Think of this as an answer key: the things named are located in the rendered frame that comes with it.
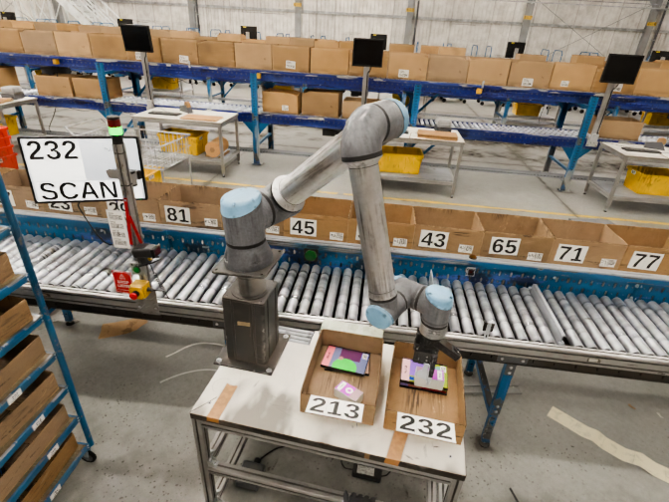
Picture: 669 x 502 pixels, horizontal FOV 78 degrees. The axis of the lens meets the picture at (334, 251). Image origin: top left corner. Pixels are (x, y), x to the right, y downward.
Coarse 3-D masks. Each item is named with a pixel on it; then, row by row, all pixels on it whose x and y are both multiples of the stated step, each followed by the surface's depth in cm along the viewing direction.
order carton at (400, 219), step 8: (352, 200) 267; (352, 208) 271; (384, 208) 268; (392, 208) 267; (400, 208) 267; (408, 208) 266; (352, 216) 273; (392, 216) 270; (400, 216) 269; (408, 216) 268; (352, 224) 244; (392, 224) 241; (400, 224) 241; (408, 224) 240; (352, 232) 247; (392, 232) 244; (400, 232) 243; (408, 232) 243; (352, 240) 249; (392, 240) 246; (408, 240) 245; (408, 248) 247
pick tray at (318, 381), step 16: (320, 336) 181; (336, 336) 185; (352, 336) 183; (368, 336) 182; (320, 352) 184; (368, 352) 186; (320, 368) 176; (304, 384) 157; (320, 384) 168; (336, 384) 168; (352, 384) 168; (368, 384) 169; (304, 400) 153; (368, 400) 162; (368, 416) 151
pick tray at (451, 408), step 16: (400, 352) 182; (400, 368) 178; (448, 368) 180; (448, 384) 171; (400, 400) 162; (416, 400) 163; (432, 400) 163; (448, 400) 164; (464, 400) 152; (384, 416) 149; (432, 416) 156; (448, 416) 157; (464, 416) 147
